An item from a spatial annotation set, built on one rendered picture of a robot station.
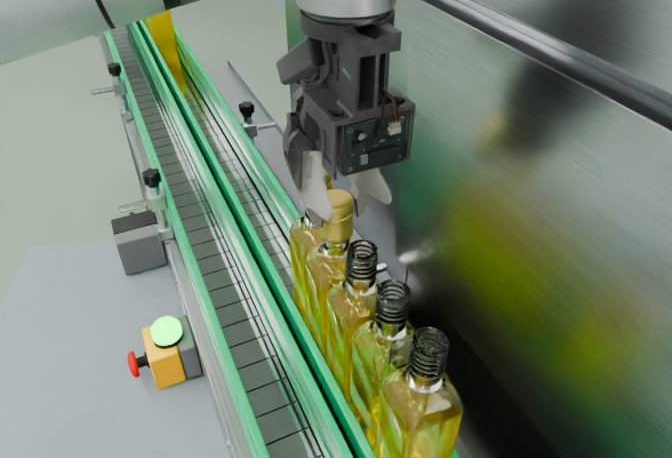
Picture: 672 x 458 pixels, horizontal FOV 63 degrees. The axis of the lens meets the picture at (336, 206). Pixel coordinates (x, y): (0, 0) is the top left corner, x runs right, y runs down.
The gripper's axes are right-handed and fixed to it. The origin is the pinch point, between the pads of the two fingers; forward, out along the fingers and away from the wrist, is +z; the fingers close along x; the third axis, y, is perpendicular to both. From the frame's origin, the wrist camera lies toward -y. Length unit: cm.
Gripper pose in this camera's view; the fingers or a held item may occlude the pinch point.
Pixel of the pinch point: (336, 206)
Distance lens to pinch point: 54.5
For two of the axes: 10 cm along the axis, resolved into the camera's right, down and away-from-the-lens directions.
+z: 0.0, 7.9, 6.1
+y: 4.2, 5.5, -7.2
